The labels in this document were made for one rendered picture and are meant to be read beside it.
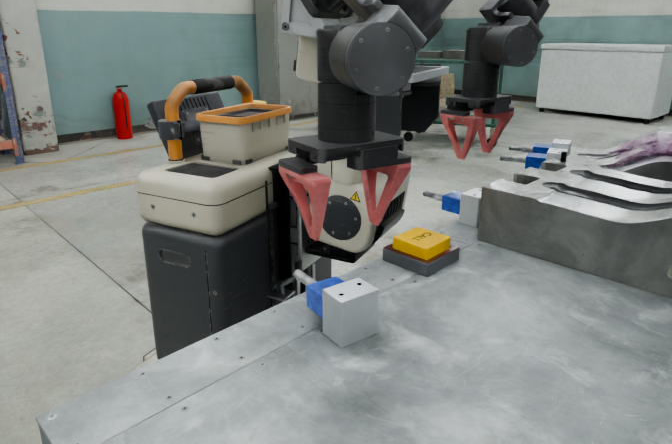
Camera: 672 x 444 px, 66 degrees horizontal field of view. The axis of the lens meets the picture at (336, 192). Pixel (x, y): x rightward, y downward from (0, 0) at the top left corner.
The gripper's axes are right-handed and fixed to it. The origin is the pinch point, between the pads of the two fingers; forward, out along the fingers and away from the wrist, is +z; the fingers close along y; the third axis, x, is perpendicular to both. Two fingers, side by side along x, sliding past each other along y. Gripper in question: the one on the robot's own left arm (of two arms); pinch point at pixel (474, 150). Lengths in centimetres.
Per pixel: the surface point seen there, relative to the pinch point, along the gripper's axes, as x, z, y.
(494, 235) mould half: -8.8, 11.0, -6.6
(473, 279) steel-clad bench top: -13.1, 12.8, -19.0
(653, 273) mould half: -30.6, 10.0, -5.8
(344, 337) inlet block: -12.4, 11.9, -42.5
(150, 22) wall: 525, -29, 186
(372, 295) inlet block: -12.9, 8.0, -38.9
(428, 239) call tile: -5.7, 9.1, -19.4
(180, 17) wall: 525, -35, 222
